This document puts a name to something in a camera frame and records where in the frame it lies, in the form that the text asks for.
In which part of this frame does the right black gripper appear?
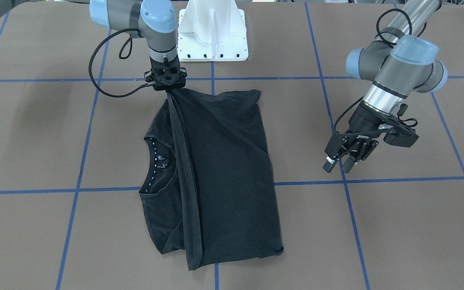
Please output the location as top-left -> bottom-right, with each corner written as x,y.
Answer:
151,56 -> 180,75

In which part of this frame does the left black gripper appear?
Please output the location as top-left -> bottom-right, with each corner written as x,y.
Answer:
323,101 -> 389,174

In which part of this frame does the black printed t-shirt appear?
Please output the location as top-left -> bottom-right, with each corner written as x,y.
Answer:
139,88 -> 284,270

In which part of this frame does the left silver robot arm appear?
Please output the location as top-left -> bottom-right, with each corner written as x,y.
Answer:
323,0 -> 448,173

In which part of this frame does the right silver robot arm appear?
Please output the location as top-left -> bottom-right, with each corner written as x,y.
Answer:
0,0 -> 179,68

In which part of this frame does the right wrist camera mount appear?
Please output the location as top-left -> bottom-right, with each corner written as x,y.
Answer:
143,66 -> 187,91

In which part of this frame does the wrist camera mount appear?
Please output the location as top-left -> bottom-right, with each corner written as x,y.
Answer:
143,66 -> 187,91
382,103 -> 419,147

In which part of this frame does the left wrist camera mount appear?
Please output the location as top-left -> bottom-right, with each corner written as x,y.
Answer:
382,103 -> 419,147

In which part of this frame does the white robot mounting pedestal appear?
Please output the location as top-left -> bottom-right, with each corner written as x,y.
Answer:
177,0 -> 249,62

